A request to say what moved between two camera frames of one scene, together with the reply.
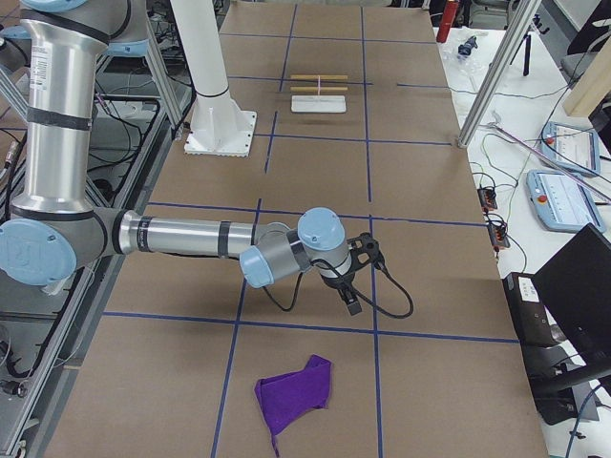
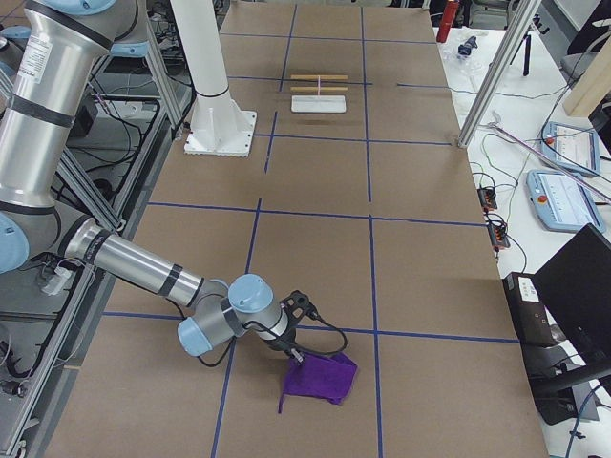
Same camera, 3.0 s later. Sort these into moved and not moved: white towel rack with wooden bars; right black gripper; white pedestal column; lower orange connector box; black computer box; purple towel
Moved: right black gripper; purple towel
Not moved: black computer box; white pedestal column; lower orange connector box; white towel rack with wooden bars
